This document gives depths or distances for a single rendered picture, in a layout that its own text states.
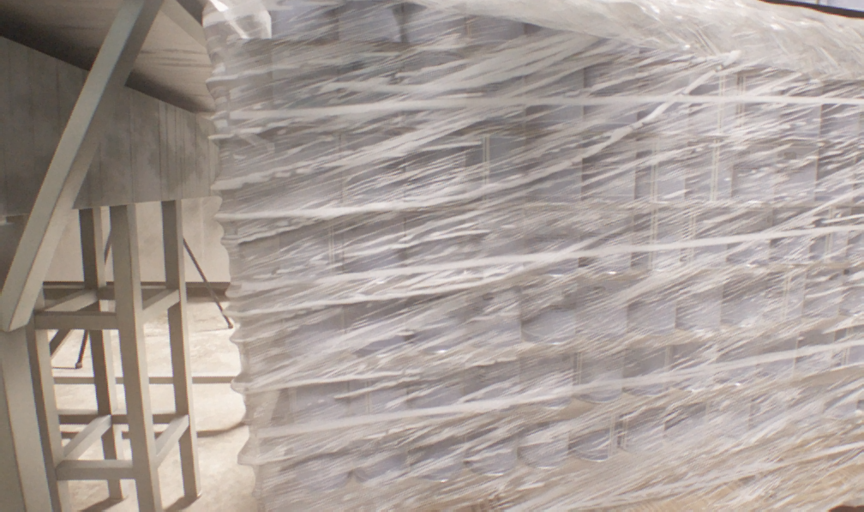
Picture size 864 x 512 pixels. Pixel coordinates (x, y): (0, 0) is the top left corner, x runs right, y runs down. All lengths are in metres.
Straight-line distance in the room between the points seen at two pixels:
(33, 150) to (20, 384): 0.31
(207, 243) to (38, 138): 2.61
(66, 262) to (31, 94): 3.04
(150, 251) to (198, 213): 0.43
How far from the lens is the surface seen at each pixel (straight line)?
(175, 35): 0.78
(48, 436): 1.21
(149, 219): 3.47
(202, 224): 3.33
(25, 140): 0.77
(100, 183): 0.91
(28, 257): 0.58
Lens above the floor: 0.86
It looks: 7 degrees down
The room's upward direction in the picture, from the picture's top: 2 degrees clockwise
